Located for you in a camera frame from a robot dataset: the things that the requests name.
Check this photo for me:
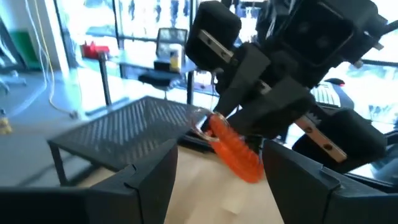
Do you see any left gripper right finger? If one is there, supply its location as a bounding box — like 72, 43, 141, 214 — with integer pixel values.
262, 139, 398, 224

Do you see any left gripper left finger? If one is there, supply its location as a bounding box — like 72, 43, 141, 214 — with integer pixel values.
62, 142, 178, 224

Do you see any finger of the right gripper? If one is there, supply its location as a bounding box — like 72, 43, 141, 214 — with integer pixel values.
228, 77, 317, 139
214, 43, 271, 116

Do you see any red spiral wrist coil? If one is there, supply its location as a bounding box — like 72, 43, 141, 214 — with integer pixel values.
188, 107, 265, 184

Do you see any black office chair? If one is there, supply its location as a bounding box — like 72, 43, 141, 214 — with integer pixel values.
137, 27, 190, 103

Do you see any white office table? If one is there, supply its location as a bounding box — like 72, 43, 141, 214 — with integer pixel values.
79, 46, 200, 106

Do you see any black mesh metal shelf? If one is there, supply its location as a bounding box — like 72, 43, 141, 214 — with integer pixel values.
47, 95, 210, 187

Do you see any yellow bottle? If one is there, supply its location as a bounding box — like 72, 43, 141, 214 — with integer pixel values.
170, 49, 183, 72

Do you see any red plastic bin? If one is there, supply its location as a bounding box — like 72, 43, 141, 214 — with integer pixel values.
81, 41, 110, 60

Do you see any yellow floor object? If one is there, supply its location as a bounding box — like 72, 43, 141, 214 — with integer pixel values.
0, 116, 12, 135

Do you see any green board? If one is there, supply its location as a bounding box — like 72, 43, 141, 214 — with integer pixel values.
9, 29, 42, 71

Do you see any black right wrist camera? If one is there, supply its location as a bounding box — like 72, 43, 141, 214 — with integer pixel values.
281, 0, 357, 68

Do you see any yellow floor cable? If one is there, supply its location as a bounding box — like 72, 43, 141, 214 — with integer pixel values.
32, 0, 83, 121

